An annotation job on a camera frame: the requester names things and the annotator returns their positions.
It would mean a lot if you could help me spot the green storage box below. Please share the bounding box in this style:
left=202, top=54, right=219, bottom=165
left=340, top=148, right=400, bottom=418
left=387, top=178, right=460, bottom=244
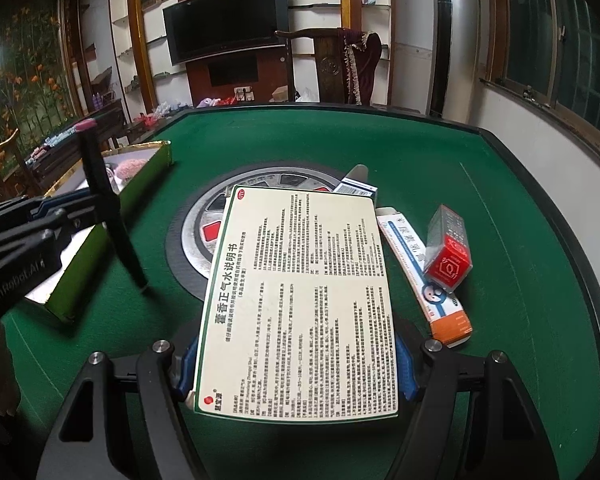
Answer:
left=25, top=140, right=173, bottom=323

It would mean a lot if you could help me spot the black flat-screen television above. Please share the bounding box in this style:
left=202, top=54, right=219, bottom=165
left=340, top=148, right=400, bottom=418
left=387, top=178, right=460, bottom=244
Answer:
left=162, top=0, right=290, bottom=66

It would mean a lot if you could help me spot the red-brown television cabinet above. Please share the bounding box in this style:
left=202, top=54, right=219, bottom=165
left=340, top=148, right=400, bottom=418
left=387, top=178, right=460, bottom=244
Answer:
left=185, top=47, right=296, bottom=108

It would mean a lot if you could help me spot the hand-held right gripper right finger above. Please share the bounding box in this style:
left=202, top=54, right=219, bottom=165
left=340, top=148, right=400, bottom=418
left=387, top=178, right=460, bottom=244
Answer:
left=385, top=327, right=561, bottom=480

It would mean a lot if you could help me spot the large cream medicine box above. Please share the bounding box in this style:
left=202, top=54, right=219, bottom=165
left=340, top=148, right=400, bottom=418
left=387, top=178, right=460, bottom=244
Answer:
left=194, top=184, right=400, bottom=423

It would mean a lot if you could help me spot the dark wooden chair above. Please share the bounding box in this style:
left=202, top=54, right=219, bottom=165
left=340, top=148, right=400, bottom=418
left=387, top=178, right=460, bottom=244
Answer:
left=274, top=27, right=383, bottom=107

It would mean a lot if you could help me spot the pink fluffy item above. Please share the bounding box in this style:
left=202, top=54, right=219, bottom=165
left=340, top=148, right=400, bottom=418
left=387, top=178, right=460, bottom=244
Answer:
left=116, top=157, right=151, bottom=181

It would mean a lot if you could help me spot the light wooden armchair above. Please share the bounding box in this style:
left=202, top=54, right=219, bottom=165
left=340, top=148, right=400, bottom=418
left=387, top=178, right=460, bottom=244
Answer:
left=0, top=130, right=36, bottom=208

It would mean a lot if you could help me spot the black side table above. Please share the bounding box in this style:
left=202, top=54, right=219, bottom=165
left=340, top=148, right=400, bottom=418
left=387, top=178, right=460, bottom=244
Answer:
left=27, top=100, right=126, bottom=181

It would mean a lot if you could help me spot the floral wall panel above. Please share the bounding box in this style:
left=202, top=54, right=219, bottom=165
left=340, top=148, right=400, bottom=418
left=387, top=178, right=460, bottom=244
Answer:
left=0, top=0, right=86, bottom=161

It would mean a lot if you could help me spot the blue white medicine box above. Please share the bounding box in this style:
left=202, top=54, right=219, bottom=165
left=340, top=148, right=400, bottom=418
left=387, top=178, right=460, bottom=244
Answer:
left=332, top=164, right=379, bottom=201

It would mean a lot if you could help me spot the maroon fringed cloth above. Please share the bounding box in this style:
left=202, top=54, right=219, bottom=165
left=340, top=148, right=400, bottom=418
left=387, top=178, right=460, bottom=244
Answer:
left=342, top=30, right=382, bottom=106

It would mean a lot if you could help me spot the window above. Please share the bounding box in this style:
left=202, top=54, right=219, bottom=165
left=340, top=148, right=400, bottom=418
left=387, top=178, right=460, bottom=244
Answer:
left=485, top=0, right=600, bottom=161

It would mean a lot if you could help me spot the long white blue ointment box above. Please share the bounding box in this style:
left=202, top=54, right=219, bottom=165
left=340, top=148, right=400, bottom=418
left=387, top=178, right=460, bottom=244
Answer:
left=376, top=206, right=473, bottom=347

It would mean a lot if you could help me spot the round grey table centre panel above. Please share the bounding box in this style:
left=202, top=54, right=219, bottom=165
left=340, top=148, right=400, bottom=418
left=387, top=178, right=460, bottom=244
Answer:
left=165, top=166, right=351, bottom=303

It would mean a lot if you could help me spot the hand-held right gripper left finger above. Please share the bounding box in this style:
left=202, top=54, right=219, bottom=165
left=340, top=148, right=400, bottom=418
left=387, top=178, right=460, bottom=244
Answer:
left=36, top=332, right=203, bottom=480

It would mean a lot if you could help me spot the colourful clutter pile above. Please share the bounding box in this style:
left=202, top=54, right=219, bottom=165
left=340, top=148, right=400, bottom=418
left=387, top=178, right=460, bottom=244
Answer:
left=132, top=97, right=241, bottom=126

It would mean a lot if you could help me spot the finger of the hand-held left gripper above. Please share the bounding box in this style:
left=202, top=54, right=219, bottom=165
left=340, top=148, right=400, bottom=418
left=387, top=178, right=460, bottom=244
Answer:
left=0, top=207, right=101, bottom=281
left=0, top=191, right=106, bottom=233

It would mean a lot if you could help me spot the small red medicine box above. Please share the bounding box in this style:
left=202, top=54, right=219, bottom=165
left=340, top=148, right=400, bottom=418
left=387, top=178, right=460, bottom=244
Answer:
left=424, top=204, right=473, bottom=293

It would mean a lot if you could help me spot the standing air conditioner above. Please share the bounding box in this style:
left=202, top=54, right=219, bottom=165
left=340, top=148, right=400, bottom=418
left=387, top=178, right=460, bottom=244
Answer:
left=427, top=0, right=482, bottom=121

